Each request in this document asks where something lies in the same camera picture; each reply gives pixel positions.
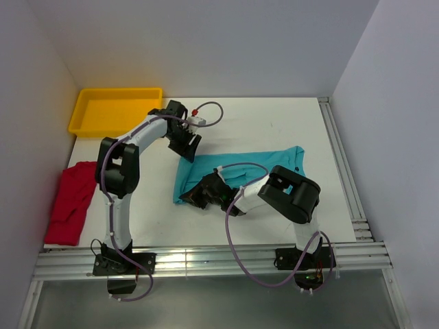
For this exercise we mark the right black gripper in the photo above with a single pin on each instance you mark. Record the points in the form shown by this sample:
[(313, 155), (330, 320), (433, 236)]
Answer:
[(194, 196)]

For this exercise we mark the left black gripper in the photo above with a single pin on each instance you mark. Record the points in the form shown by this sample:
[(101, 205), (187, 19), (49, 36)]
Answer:
[(186, 151)]

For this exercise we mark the teal t shirt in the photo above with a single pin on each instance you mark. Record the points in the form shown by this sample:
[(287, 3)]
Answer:
[(239, 169)]

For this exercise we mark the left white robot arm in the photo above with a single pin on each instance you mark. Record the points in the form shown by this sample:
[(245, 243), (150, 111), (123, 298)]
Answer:
[(118, 168)]

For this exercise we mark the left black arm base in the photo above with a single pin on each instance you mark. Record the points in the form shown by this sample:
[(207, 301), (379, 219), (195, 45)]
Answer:
[(122, 274)]

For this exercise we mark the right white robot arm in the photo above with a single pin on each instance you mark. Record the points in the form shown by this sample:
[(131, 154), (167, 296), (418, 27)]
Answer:
[(292, 195)]

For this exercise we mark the yellow plastic tray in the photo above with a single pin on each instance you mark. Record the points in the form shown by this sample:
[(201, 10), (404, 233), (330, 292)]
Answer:
[(111, 112)]

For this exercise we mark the red t shirt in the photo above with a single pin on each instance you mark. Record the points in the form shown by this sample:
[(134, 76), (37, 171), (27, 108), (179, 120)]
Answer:
[(75, 193)]

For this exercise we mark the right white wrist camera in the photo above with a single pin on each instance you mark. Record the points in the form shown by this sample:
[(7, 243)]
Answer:
[(218, 171)]

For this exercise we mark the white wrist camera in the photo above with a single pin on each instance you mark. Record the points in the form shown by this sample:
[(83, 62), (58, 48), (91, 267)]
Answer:
[(194, 121), (218, 171)]

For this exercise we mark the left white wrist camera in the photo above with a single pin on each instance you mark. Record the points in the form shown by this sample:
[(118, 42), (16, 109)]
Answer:
[(194, 121)]

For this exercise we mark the front aluminium rail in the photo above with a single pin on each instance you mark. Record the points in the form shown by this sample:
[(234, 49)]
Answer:
[(77, 264)]

